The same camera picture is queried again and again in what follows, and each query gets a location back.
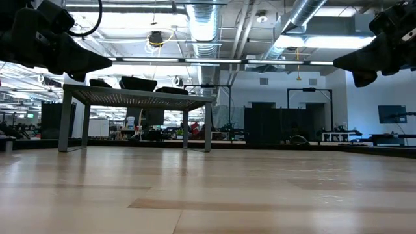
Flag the black ceiling camera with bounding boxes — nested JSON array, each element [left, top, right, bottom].
[[148, 31, 164, 49]]

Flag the black cabinet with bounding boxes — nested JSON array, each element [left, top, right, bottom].
[[40, 102, 77, 139]]

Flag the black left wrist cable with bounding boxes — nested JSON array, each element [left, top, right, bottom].
[[66, 0, 103, 37]]

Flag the dark wall monitor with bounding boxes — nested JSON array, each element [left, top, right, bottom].
[[378, 105, 408, 125]]

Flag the silver ceiling duct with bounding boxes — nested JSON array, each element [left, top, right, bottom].
[[185, 0, 224, 87], [263, 0, 328, 61]]

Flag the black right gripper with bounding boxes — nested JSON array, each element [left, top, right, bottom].
[[333, 0, 416, 88]]

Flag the white cabinet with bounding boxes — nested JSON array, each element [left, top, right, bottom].
[[88, 118, 111, 137]]

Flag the grey perforated metal shelf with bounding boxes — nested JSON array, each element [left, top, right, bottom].
[[59, 83, 214, 153]]

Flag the dark desk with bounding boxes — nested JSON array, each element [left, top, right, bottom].
[[370, 133, 416, 147]]

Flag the black square mini plate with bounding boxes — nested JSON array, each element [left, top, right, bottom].
[[118, 75, 158, 92]]

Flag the black leaf-shaped mini plate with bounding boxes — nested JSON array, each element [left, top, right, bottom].
[[155, 86, 190, 96]]

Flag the black teardrop mini plate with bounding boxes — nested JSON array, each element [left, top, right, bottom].
[[88, 79, 114, 88]]

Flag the long ceiling light strip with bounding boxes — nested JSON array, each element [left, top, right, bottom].
[[110, 57, 335, 66]]

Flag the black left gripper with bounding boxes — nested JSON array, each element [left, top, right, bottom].
[[0, 0, 113, 83]]

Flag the black partition panels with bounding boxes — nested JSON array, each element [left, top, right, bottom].
[[244, 102, 326, 144]]

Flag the white frame table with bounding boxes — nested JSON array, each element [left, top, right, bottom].
[[321, 129, 363, 142]]

